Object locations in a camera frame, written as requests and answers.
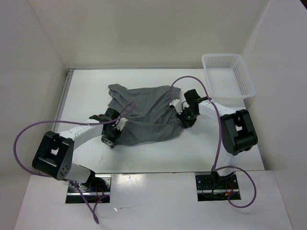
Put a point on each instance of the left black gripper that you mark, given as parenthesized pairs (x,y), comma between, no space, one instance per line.
(111,143)

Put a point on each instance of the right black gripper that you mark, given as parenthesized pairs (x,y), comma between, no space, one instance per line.
(186,123)

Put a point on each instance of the grey shorts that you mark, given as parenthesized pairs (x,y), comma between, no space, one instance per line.
(152,119)

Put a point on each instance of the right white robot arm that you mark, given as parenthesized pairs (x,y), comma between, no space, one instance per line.
(236,133)

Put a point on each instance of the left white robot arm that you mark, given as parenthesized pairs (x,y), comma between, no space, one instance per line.
(55,152)

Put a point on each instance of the white perforated plastic basket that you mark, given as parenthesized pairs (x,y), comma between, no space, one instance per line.
(227,76)

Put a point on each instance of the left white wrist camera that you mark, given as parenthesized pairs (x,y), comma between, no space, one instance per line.
(120,124)

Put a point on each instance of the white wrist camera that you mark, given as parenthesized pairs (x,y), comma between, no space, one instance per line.
(120,124)
(177,105)

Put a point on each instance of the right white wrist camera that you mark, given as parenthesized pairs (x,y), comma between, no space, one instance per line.
(177,105)

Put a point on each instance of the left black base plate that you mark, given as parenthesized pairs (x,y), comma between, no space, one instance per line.
(97,192)

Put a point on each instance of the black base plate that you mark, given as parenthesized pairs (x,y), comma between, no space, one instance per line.
(217,189)
(97,192)

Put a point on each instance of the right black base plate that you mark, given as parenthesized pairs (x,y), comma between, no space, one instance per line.
(217,189)

